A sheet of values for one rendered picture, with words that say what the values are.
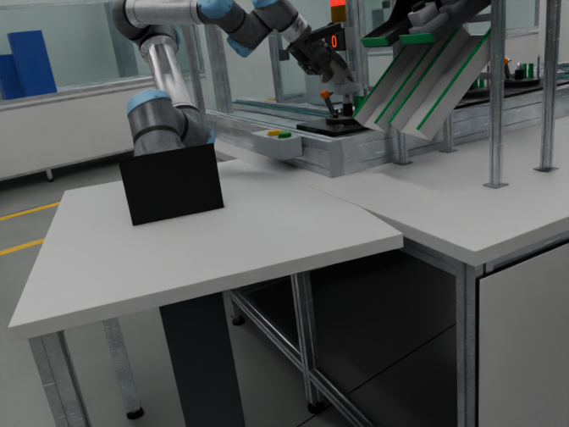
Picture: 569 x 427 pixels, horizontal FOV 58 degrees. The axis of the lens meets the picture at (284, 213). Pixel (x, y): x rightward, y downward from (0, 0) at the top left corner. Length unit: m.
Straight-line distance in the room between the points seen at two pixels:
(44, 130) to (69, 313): 5.44
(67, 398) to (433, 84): 1.02
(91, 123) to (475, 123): 5.23
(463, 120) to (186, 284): 1.07
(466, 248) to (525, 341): 0.27
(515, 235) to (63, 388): 0.83
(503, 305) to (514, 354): 0.12
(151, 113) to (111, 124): 5.17
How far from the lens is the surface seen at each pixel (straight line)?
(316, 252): 0.95
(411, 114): 1.29
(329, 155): 1.39
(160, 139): 1.28
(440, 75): 1.32
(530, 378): 1.20
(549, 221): 1.07
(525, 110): 1.89
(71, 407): 1.04
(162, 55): 1.64
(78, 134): 6.39
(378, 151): 1.49
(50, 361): 0.99
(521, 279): 1.05
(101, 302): 0.92
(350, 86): 1.58
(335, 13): 1.80
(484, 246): 0.95
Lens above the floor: 1.24
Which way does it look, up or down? 19 degrees down
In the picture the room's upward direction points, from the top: 7 degrees counter-clockwise
